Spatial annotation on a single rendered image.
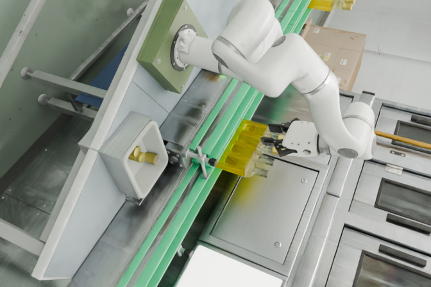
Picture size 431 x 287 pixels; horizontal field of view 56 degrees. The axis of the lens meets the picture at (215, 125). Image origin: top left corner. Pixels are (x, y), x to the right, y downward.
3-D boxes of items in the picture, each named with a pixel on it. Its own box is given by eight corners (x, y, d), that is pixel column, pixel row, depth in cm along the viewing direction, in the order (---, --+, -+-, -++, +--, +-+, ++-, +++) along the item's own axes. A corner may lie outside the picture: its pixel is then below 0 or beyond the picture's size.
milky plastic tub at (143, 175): (120, 193, 133) (142, 202, 130) (98, 152, 117) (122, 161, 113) (149, 153, 143) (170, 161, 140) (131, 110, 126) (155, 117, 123)
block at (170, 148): (168, 164, 145) (185, 170, 143) (162, 148, 138) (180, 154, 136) (173, 157, 147) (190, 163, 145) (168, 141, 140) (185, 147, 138)
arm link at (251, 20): (215, 49, 106) (197, 19, 93) (249, 9, 106) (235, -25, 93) (254, 76, 100) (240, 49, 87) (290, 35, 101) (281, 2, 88)
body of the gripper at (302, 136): (323, 164, 109) (284, 158, 115) (333, 136, 114) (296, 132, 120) (318, 145, 104) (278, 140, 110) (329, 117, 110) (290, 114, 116)
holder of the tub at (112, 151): (124, 200, 137) (143, 208, 135) (97, 151, 117) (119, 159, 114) (151, 162, 147) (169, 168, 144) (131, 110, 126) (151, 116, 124)
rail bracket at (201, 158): (186, 173, 144) (217, 184, 140) (177, 144, 132) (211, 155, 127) (190, 167, 146) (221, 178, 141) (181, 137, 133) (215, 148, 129)
